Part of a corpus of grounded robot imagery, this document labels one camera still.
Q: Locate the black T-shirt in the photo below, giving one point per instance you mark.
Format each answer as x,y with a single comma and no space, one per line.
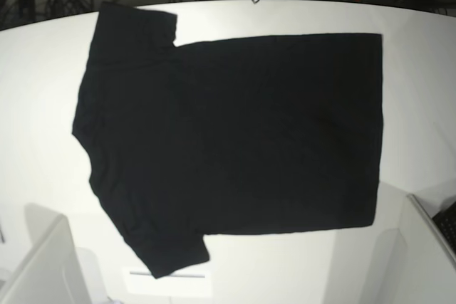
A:
246,136

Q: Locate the white partition panel left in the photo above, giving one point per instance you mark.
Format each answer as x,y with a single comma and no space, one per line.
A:
50,272

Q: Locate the white partition panel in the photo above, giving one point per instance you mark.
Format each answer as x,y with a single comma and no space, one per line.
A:
50,272
420,265

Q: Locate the white partition panel right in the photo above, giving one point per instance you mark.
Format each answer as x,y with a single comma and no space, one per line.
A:
420,265

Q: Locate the black keyboard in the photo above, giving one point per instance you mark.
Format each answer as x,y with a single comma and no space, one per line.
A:
445,220

